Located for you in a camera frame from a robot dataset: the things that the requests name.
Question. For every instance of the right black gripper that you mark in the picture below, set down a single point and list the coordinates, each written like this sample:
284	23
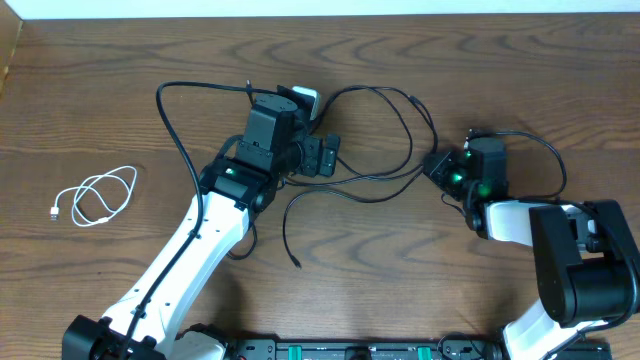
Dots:
436	170

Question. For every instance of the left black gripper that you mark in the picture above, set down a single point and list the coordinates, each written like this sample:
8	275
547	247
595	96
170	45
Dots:
319	153

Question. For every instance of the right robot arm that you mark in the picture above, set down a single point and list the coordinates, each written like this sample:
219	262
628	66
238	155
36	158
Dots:
586	259

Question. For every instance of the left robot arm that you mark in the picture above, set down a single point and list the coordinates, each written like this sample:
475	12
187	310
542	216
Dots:
230	192

